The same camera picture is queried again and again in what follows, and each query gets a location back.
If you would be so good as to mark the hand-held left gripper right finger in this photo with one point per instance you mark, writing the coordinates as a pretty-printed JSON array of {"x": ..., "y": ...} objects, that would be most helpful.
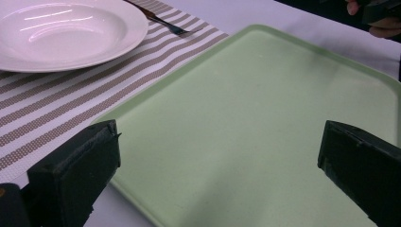
[{"x": 365, "y": 167}]

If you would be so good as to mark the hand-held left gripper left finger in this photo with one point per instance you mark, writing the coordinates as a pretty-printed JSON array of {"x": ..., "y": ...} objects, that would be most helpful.
[{"x": 72, "y": 176}]

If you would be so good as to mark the striped beige white placemat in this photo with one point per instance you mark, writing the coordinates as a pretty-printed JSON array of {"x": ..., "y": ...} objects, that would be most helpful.
[{"x": 63, "y": 101}]

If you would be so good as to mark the light green plastic tray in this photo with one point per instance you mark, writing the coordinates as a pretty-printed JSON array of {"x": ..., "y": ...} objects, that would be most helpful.
[{"x": 252, "y": 126}]

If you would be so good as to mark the white deep plate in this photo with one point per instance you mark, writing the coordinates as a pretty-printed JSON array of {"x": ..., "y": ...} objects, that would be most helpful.
[{"x": 63, "y": 34}]

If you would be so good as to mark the dark metal fork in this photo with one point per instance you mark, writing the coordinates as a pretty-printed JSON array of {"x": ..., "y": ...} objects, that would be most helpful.
[{"x": 164, "y": 22}]

